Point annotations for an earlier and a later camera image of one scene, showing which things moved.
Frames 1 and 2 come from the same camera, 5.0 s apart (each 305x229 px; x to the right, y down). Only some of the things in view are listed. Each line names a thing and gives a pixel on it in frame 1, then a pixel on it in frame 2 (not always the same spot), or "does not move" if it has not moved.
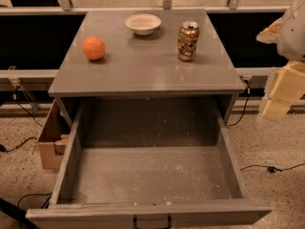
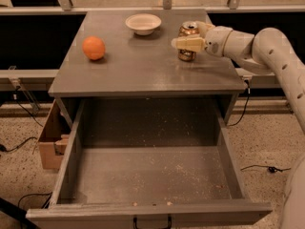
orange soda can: [188, 40] does not move
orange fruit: [93, 48] does not move
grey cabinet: [136, 66] does not move
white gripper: [293, 35] → [216, 39]
